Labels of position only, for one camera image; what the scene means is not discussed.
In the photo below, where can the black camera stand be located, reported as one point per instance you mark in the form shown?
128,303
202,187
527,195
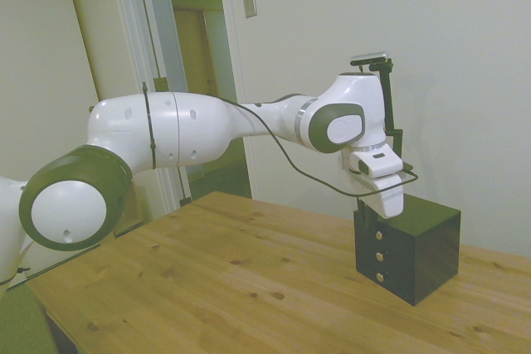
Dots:
389,97

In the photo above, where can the black drawer cabinet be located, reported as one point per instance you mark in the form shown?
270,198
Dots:
435,246

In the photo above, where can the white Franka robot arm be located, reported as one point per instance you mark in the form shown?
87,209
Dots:
186,130

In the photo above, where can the white closet door with pull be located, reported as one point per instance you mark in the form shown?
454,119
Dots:
33,39

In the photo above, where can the brass door hinge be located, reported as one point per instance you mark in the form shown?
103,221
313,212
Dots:
161,83

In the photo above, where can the wooden hallway door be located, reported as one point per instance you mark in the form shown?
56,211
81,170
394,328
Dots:
195,47

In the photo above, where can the plain white closet door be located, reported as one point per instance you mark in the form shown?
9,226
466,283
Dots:
110,30

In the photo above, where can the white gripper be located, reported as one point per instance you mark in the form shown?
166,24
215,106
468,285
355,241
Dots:
388,198

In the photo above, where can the open white room door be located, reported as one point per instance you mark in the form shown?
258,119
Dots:
168,39

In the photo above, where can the metal wall switch plate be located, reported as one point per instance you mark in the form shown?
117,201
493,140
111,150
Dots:
249,3

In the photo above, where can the silver camera on stand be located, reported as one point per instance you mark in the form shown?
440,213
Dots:
370,58

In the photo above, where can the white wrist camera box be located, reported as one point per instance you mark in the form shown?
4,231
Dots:
379,161

